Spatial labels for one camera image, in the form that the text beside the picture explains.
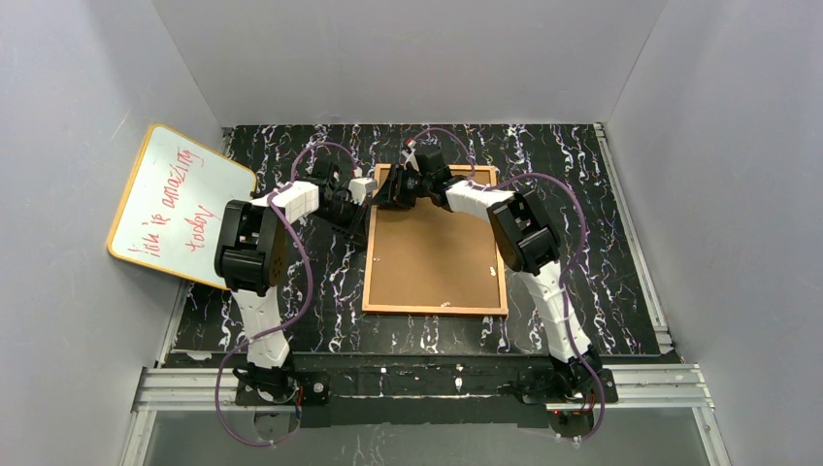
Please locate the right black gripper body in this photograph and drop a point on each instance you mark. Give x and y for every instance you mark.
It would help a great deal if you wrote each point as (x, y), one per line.
(391, 190)

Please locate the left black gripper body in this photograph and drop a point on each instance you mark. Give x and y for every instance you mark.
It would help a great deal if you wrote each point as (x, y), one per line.
(350, 218)

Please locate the wooden picture frame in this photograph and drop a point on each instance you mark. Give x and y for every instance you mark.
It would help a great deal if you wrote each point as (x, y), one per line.
(366, 276)

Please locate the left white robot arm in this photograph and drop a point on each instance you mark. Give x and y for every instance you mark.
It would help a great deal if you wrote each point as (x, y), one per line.
(251, 258)

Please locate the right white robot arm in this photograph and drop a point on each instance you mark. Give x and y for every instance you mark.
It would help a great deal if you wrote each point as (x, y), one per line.
(530, 248)

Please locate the whiteboard with red writing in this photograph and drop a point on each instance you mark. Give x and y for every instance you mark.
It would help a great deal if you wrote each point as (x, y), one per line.
(170, 214)

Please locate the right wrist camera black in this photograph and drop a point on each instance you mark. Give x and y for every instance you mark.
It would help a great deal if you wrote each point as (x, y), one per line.
(427, 163)

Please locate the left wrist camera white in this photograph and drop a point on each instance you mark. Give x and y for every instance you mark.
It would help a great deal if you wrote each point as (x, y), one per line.
(360, 187)

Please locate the aluminium rail base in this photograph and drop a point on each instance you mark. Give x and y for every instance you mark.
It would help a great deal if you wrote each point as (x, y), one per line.
(480, 391)

